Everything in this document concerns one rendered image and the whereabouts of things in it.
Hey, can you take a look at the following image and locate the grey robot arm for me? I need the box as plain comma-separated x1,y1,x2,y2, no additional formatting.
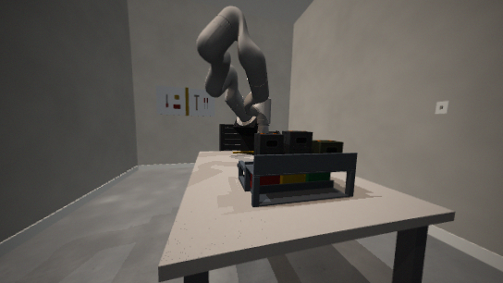
197,6,271,126

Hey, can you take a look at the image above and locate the black metal shelf rack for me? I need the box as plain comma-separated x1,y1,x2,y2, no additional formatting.
237,153,357,207

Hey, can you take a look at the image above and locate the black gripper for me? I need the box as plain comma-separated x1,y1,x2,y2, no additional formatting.
257,125,270,133

